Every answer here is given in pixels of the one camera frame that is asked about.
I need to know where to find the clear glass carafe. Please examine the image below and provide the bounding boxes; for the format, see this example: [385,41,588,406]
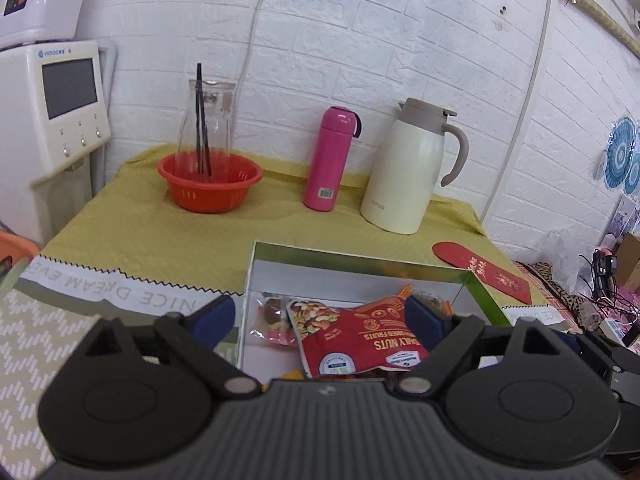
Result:
[175,79,237,182]

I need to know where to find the pink thermos bottle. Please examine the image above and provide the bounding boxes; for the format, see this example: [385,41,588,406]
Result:
[302,106,363,213]

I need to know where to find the red envelope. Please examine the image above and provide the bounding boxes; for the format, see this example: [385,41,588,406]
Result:
[432,241,533,306]

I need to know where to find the clear plastic bag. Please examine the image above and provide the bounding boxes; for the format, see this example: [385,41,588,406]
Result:
[544,229,587,302]

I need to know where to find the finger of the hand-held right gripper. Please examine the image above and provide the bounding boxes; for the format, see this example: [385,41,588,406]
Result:
[551,331,627,377]

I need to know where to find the white wall cable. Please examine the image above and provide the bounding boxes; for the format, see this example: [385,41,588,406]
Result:
[239,0,275,113]

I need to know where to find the orange snack packet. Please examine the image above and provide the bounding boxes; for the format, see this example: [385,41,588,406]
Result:
[399,283,455,312]

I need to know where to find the leopard print cloth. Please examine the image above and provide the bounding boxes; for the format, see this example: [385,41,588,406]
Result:
[519,260,602,332]

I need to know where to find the grey zigzag patterned mat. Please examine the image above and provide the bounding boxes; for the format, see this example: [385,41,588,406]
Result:
[0,289,107,463]

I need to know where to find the orange plastic stool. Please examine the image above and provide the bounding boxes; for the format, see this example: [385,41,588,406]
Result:
[0,230,42,272]

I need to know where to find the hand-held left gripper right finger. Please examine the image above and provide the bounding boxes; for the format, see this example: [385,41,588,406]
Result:
[396,295,577,399]

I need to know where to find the white extension socket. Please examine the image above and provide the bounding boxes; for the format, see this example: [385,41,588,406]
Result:
[596,316,637,347]

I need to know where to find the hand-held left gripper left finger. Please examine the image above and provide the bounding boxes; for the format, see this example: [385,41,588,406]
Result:
[81,294,267,402]

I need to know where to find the cream thermos jug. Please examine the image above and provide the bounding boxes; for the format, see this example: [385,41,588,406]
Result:
[359,98,470,235]

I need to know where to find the pink seed snack packet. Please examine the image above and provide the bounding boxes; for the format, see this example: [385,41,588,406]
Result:
[254,295,302,349]

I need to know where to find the yellow-green tablecloth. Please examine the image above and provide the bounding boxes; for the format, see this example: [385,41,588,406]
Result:
[12,144,571,333]

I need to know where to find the white wall pipe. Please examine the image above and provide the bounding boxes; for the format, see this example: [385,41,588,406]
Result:
[479,0,557,223]

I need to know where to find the red plastic basket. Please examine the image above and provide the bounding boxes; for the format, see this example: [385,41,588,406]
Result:
[157,152,265,215]

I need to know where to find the green cardboard box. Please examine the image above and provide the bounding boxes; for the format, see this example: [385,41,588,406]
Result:
[237,240,517,377]

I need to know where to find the blue round paper fans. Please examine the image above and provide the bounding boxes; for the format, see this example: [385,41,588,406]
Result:
[594,115,640,197]

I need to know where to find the black chopsticks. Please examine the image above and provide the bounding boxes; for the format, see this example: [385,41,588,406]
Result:
[194,63,214,182]

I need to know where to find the red nut snack packet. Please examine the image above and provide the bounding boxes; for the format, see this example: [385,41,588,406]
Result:
[287,295,437,379]

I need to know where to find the white dispenser with screen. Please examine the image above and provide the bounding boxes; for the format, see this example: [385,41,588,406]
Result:
[0,39,114,243]

